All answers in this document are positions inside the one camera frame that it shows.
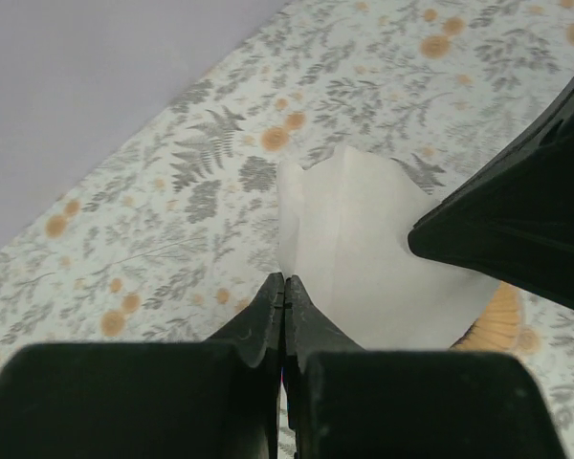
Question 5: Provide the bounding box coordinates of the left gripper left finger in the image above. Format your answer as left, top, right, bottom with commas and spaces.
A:
0, 273, 285, 458

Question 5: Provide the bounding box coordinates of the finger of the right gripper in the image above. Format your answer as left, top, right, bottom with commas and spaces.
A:
408, 77, 574, 310

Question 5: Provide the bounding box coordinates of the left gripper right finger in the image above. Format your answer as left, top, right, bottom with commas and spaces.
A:
283, 277, 565, 458

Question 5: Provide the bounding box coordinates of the floral tablecloth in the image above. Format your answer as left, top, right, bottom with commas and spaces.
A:
0, 1, 574, 367

